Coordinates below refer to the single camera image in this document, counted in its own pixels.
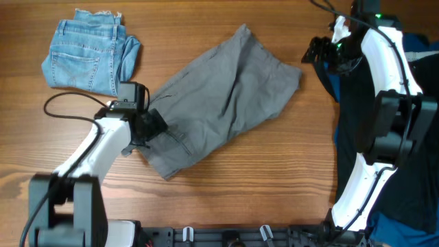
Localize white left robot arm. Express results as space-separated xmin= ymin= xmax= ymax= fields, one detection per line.
xmin=19 ymin=82 xmax=168 ymax=247

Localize black garment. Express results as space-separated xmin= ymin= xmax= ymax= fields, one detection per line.
xmin=317 ymin=60 xmax=438 ymax=234

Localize light blue denim jeans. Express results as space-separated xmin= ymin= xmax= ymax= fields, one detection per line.
xmin=41 ymin=9 xmax=141 ymax=97

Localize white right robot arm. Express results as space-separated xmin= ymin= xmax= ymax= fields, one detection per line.
xmin=302 ymin=1 xmax=438 ymax=245

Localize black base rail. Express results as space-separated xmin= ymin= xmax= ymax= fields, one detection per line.
xmin=106 ymin=224 xmax=378 ymax=247

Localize grey shorts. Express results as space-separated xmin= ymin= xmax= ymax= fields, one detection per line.
xmin=140 ymin=25 xmax=302 ymax=180

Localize teal blue garment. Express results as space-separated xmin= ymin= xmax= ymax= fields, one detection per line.
xmin=324 ymin=32 xmax=439 ymax=247

